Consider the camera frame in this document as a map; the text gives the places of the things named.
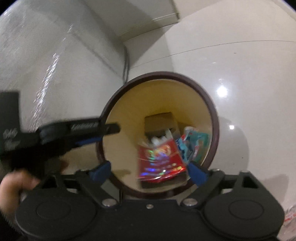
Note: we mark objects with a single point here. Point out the blue white plastic wrapper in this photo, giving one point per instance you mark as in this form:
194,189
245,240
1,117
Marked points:
193,145

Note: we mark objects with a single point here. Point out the brown cardboard box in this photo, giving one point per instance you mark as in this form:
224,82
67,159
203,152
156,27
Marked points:
156,125

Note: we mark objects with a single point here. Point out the white plastic bag red print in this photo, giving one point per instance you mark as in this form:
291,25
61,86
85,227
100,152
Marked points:
288,229

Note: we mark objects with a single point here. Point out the yellow round trash bin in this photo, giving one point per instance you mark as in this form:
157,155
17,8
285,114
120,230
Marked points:
149,94

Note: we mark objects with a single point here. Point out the red shiny snack packet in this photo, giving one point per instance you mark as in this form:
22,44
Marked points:
159,163

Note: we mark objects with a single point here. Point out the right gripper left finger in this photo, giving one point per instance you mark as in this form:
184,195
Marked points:
84,188

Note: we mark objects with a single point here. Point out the person's left hand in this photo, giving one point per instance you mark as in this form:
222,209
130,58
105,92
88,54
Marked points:
11,187

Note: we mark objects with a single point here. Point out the grey bed base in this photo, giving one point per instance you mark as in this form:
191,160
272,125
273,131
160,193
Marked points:
62,58

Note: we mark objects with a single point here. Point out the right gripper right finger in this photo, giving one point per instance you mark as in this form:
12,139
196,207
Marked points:
211,183

